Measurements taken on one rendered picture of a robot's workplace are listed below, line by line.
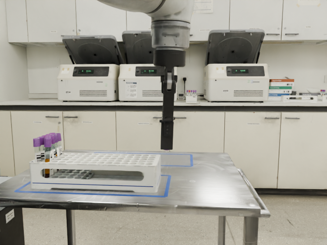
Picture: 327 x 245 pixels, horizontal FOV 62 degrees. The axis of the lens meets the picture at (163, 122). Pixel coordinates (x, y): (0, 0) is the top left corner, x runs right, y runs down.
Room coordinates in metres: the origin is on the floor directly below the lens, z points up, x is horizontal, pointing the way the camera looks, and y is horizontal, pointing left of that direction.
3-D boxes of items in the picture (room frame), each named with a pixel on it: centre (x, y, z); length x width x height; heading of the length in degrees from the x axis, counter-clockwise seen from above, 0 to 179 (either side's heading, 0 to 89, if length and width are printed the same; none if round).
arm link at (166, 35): (0.66, -0.02, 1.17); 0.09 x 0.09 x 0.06
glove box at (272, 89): (2.97, -1.23, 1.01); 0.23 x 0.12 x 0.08; 87
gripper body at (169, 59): (0.66, -0.01, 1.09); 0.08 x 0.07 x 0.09; 0
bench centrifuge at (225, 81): (2.84, -0.71, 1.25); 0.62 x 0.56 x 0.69; 177
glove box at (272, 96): (2.97, -1.21, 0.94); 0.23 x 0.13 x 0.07; 92
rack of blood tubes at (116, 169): (0.65, 0.16, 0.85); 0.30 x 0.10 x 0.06; 85
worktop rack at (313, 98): (2.64, -1.30, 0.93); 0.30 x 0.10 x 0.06; 79
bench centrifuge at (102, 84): (2.91, 0.72, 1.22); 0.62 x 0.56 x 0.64; 175
